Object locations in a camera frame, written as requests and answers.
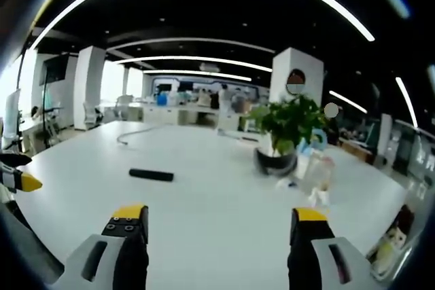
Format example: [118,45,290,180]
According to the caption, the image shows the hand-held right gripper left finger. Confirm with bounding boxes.
[54,204,150,290]

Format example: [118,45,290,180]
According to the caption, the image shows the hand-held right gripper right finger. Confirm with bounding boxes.
[287,207,377,290]

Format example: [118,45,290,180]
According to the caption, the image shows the black marker pen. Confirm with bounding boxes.
[128,168,175,183]

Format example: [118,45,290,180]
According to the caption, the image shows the clear plastic bottle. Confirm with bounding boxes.
[302,152,336,202]

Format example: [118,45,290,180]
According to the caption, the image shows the doll in clear box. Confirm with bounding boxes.
[366,203,417,280]

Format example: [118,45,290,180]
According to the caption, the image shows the white office chair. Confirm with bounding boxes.
[82,101,103,130]

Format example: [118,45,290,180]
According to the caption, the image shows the green potted plant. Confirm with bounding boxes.
[241,92,332,158]

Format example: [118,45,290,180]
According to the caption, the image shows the white office counter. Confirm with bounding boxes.
[98,101,245,131]

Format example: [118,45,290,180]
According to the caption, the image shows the grey cable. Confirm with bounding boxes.
[116,125,160,147]

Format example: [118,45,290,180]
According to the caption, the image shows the round wall sign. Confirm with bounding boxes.
[286,69,307,96]

